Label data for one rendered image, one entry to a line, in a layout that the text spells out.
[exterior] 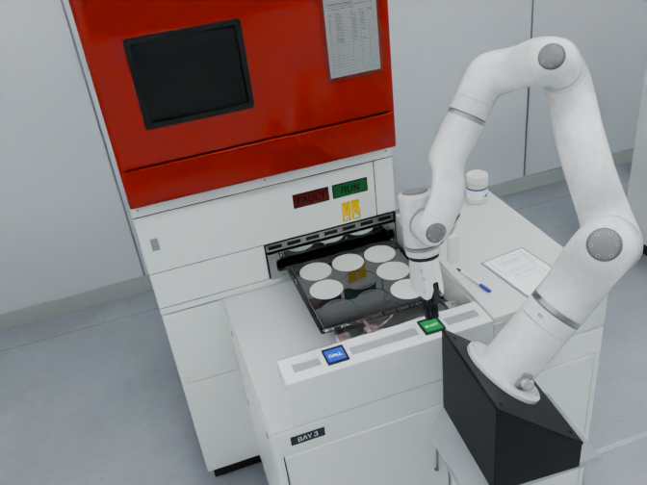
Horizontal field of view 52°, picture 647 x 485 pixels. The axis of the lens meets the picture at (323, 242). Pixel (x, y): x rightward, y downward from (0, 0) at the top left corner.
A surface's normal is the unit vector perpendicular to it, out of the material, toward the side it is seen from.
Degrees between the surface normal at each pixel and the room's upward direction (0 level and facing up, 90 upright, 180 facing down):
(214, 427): 90
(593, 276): 98
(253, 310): 0
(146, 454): 0
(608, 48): 90
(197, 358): 90
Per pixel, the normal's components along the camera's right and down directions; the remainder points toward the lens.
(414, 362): 0.31, 0.46
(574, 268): -0.81, 0.37
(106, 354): -0.11, -0.85
